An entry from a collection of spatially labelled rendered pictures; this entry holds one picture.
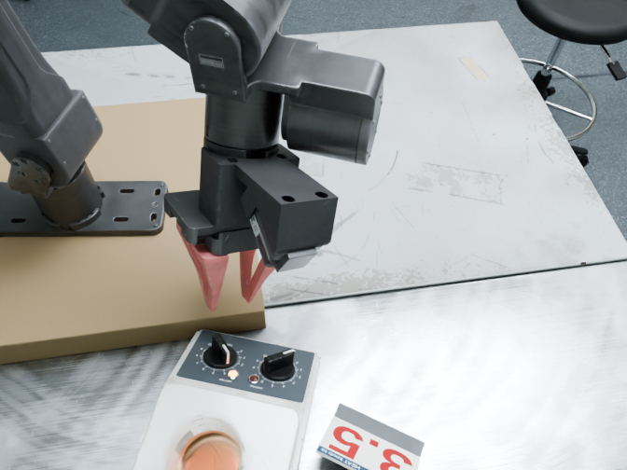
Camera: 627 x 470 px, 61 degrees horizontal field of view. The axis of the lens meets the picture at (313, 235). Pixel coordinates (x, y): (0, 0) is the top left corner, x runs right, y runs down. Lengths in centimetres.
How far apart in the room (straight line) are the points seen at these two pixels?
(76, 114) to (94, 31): 208
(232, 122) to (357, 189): 34
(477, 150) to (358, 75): 44
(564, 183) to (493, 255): 16
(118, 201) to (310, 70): 34
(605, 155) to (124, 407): 199
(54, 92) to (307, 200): 27
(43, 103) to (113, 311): 21
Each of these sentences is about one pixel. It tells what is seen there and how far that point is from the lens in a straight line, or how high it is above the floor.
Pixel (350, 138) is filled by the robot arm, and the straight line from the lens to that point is 37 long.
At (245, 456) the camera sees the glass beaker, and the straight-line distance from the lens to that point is 39.
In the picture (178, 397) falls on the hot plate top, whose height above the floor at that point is 99.
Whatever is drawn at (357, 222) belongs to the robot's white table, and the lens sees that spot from 67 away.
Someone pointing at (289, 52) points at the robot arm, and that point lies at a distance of 39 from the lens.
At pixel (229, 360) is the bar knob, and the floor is 96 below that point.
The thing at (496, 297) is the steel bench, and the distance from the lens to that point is 65.
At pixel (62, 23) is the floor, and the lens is 271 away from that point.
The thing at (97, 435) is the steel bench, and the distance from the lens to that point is 59.
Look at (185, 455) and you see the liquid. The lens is 43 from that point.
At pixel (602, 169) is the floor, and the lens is 223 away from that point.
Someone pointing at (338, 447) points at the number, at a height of 93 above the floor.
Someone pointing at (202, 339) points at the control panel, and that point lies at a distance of 55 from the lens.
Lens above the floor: 144
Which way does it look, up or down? 56 degrees down
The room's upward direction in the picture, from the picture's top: 4 degrees clockwise
